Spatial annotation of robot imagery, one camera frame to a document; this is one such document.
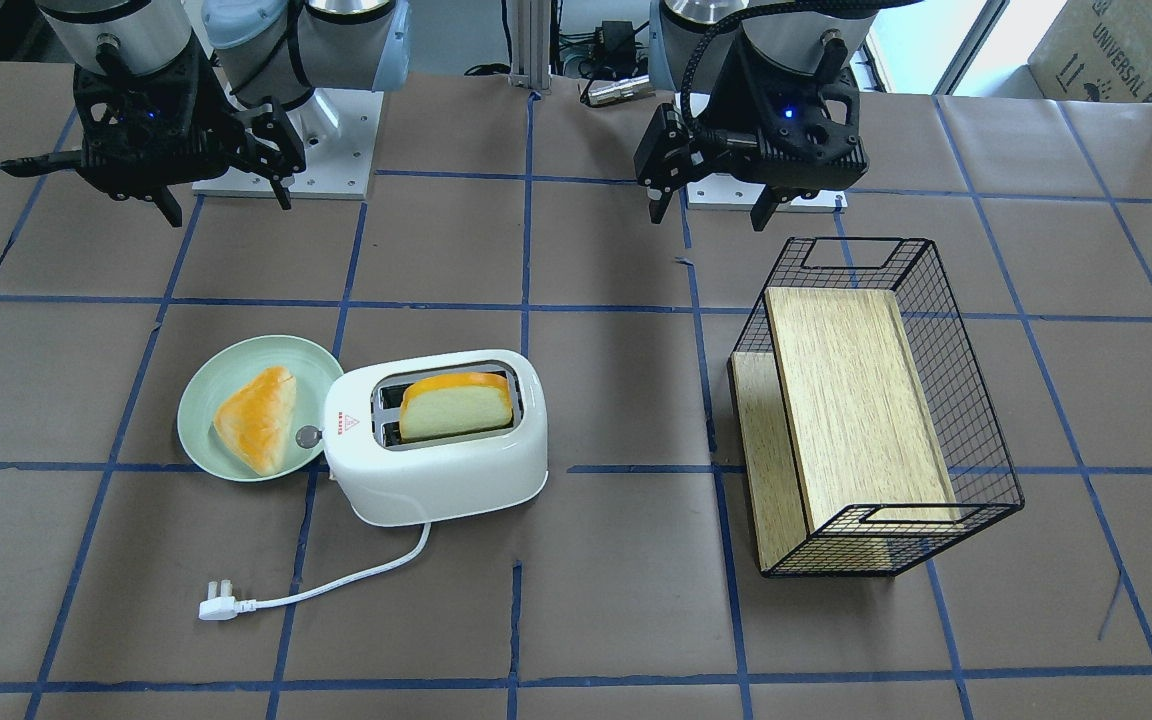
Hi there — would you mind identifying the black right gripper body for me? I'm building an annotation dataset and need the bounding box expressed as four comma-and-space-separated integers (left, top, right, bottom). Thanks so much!
0, 40, 305, 202

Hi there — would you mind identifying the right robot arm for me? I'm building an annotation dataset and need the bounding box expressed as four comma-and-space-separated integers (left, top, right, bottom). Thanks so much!
0, 1, 410, 227

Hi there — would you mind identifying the white two-slot toaster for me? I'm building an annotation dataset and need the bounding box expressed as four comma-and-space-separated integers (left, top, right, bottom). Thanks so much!
294, 348, 550, 526

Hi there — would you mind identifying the bread slice in toaster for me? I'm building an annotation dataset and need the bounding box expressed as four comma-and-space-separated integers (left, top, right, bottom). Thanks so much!
397, 372, 515, 444

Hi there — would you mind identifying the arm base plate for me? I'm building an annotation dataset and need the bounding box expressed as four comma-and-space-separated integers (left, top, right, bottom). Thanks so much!
682, 92, 847, 213
192, 88, 385, 200

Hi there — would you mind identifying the wooden board in basket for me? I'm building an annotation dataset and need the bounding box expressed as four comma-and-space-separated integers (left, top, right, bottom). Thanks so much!
730, 287, 967, 577

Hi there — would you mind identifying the light green plate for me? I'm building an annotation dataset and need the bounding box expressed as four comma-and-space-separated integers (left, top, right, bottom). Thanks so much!
175, 334, 343, 482

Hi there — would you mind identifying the aluminium frame post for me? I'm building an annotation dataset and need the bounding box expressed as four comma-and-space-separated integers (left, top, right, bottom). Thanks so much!
506, 1, 558, 96

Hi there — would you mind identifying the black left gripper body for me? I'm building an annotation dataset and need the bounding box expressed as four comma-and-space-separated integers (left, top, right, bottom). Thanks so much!
634, 35, 869, 200

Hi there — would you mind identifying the white power cord with plug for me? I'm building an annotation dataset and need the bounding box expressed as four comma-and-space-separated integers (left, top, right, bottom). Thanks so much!
198, 521, 433, 622

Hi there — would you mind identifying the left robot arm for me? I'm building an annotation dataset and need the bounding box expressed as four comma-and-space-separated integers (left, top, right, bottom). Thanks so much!
634, 1, 890, 232

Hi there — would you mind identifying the cardboard box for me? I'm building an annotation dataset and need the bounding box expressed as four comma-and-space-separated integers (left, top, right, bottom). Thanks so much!
1028, 1, 1152, 103

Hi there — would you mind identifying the triangular bread on plate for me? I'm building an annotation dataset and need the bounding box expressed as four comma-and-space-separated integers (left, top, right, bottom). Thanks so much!
212, 365, 298, 477

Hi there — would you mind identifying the black wire basket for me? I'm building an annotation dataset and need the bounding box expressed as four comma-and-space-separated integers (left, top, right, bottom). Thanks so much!
733, 237, 1024, 577

